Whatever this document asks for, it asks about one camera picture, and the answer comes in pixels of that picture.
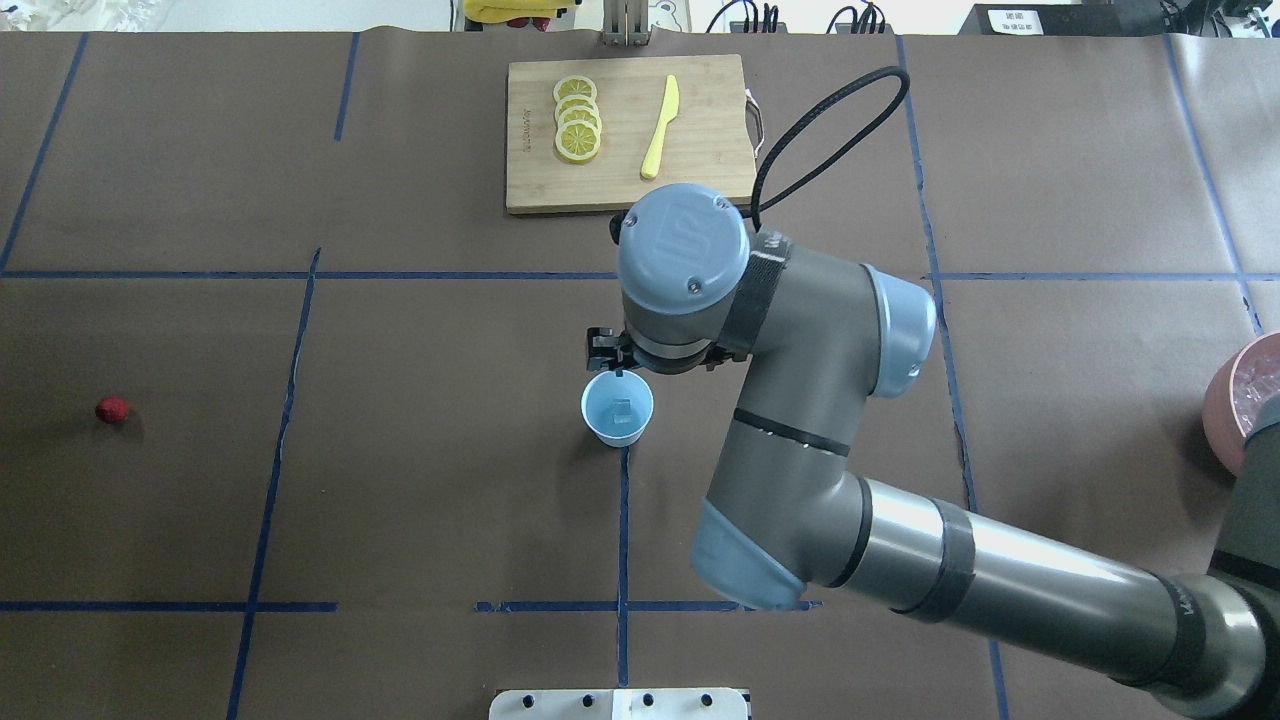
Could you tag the white pedestal column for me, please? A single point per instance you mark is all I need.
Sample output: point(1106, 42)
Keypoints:
point(623, 703)

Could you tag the clear ice cube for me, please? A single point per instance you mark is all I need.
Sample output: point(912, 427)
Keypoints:
point(622, 412)

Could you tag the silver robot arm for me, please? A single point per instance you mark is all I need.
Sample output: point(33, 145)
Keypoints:
point(702, 286)

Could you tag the yellow cloth bag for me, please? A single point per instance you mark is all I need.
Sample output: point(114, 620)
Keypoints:
point(503, 13)

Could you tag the pink bowl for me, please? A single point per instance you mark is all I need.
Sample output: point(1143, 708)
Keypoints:
point(1218, 420)

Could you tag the wooden cutting board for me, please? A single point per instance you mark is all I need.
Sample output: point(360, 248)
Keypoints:
point(707, 143)

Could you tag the yellow plastic knife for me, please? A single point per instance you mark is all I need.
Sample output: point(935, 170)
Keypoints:
point(669, 106)

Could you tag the light blue paper cup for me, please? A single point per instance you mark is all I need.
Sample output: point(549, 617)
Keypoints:
point(596, 401)

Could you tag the aluminium frame post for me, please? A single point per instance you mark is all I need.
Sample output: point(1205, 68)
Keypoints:
point(626, 23)

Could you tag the red strawberry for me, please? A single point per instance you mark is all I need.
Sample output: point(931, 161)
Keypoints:
point(112, 410)

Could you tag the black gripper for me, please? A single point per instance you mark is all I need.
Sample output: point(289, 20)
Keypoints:
point(604, 352)

